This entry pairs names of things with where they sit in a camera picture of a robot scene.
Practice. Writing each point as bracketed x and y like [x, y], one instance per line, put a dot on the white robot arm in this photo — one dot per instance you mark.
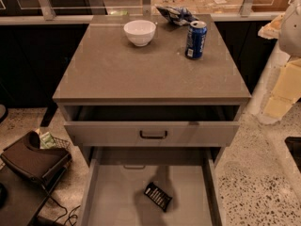
[279, 87]

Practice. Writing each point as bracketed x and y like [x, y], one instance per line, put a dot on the grey drawer cabinet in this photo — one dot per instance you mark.
[107, 69]

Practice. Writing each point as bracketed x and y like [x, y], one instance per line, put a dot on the grey top drawer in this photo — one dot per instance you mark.
[153, 125]

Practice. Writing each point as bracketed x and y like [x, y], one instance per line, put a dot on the grey drawer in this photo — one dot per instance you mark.
[118, 177]
[153, 125]

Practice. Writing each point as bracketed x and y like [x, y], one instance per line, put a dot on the grey middle drawer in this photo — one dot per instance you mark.
[118, 177]

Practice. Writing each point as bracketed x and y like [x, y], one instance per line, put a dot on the white ceramic bowl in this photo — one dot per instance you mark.
[140, 32]

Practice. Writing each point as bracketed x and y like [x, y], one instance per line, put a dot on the blue soda can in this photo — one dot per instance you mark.
[195, 41]

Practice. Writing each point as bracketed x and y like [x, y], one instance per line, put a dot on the blue white chip bag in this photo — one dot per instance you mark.
[179, 16]

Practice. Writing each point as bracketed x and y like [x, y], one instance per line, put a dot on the green snack packet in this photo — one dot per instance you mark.
[47, 141]

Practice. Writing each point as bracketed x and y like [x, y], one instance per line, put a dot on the black tilted tray box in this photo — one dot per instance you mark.
[28, 160]

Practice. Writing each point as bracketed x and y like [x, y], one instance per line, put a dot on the black side table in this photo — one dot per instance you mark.
[23, 202]

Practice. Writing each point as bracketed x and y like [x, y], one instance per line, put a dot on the glass railing panel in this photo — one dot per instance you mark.
[82, 11]

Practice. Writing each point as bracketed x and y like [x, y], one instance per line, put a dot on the wire mesh basket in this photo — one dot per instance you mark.
[62, 143]

